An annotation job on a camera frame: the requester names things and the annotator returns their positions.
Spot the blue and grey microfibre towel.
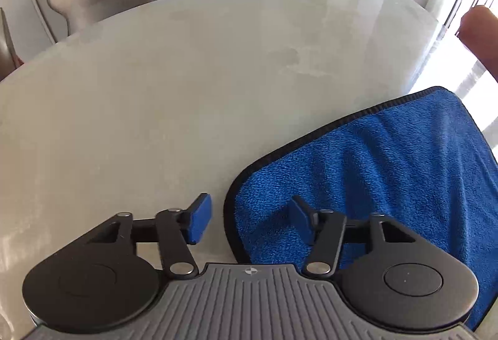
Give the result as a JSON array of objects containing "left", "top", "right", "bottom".
[{"left": 223, "top": 86, "right": 498, "bottom": 331}]

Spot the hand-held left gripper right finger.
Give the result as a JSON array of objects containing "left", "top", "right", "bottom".
[{"left": 290, "top": 195, "right": 415, "bottom": 278}]

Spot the person's right forearm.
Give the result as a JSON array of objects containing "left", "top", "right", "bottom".
[{"left": 457, "top": 5, "right": 498, "bottom": 81}]

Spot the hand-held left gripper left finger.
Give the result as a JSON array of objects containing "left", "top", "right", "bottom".
[{"left": 83, "top": 193, "right": 213, "bottom": 280}]

